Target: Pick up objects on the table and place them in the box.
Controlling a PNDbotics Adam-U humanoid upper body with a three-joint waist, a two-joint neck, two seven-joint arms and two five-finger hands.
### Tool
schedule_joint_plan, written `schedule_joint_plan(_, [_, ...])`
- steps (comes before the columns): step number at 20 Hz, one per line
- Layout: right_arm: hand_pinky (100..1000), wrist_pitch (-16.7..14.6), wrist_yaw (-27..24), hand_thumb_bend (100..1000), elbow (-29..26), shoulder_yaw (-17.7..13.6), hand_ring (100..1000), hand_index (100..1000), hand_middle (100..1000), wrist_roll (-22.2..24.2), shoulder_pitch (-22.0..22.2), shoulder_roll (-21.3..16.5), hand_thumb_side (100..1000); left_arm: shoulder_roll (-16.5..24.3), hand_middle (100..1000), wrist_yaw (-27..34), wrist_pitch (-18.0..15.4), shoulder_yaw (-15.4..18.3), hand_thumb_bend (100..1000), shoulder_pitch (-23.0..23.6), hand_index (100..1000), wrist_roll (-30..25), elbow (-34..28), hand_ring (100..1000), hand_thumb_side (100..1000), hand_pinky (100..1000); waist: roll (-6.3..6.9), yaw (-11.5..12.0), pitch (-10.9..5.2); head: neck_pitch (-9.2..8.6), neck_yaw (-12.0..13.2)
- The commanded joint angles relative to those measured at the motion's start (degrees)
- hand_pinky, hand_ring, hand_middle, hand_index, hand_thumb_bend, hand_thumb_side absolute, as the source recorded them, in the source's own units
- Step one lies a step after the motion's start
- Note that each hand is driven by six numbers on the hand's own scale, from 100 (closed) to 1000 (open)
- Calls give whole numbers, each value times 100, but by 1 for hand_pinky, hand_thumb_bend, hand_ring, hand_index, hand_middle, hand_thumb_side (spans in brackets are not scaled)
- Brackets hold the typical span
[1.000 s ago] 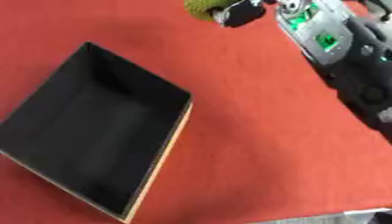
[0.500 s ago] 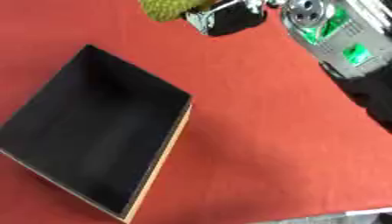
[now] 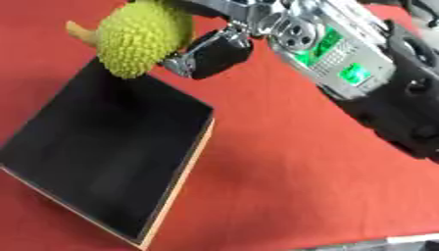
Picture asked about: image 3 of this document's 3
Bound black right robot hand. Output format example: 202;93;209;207
128;0;287;80

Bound green spiky durian toy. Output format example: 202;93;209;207
63;0;198;80

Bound tan box with black inside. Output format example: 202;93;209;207
0;56;219;251

